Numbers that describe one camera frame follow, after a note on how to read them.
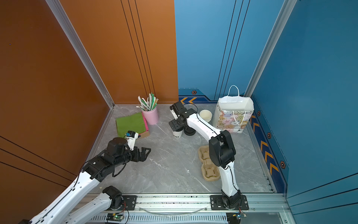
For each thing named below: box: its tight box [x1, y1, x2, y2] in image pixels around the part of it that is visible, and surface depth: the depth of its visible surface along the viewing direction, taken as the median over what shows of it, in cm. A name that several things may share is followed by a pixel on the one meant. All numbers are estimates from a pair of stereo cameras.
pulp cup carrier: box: [198, 145, 221, 182], surface depth 84 cm
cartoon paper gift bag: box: [212, 84, 255, 134], surface depth 92 cm
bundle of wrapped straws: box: [136, 92, 159, 112], surface depth 101 cm
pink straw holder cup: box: [141, 107, 159, 126], surface depth 105 cm
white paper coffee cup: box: [172, 129, 184, 139], surface depth 98 cm
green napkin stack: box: [115, 112, 146, 139], surface depth 104 cm
